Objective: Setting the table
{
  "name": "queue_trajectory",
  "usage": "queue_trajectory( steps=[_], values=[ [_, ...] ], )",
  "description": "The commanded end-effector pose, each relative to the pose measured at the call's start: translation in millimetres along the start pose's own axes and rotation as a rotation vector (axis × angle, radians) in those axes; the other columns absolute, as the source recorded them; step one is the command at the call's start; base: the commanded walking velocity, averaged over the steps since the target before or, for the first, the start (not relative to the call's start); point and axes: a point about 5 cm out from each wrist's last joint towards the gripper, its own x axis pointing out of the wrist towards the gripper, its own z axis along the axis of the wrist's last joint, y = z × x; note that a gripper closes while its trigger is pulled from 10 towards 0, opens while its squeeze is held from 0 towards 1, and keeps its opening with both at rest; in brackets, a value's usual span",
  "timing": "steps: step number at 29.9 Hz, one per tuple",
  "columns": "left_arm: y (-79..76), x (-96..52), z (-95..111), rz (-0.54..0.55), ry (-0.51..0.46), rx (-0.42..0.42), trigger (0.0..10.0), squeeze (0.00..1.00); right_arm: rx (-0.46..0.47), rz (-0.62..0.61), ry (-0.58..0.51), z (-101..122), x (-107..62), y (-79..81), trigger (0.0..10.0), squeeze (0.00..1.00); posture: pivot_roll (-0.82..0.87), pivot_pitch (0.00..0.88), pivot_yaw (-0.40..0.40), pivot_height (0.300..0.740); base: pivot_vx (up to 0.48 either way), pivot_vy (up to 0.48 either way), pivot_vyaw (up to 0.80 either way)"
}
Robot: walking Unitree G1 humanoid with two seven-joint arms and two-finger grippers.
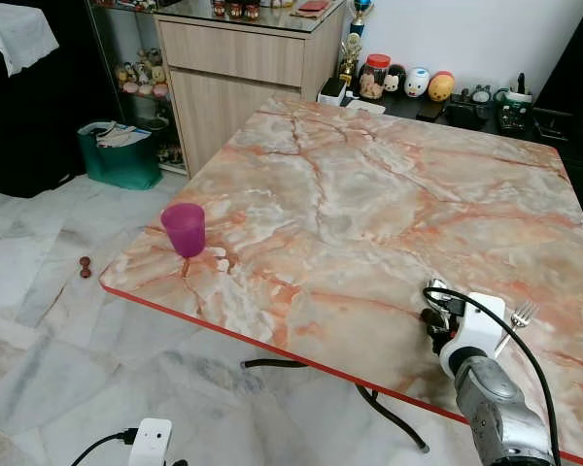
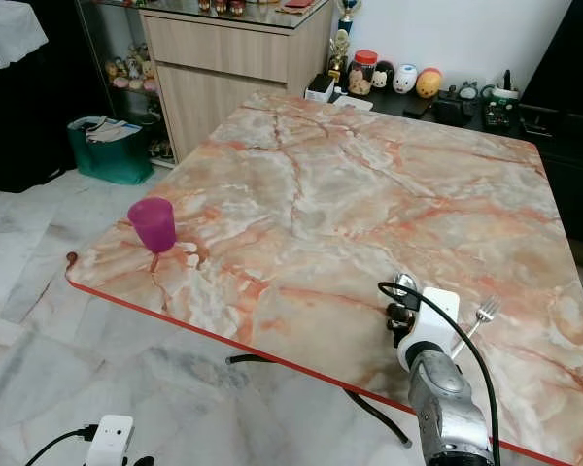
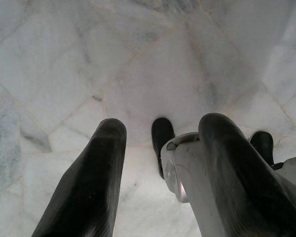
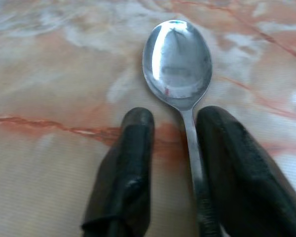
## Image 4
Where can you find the stainless steel spoon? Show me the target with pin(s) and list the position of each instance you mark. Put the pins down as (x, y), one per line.
(177, 61)

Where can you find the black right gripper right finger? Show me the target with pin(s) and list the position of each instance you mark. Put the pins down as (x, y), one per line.
(241, 177)

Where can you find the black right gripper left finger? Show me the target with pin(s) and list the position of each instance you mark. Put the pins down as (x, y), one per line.
(128, 172)

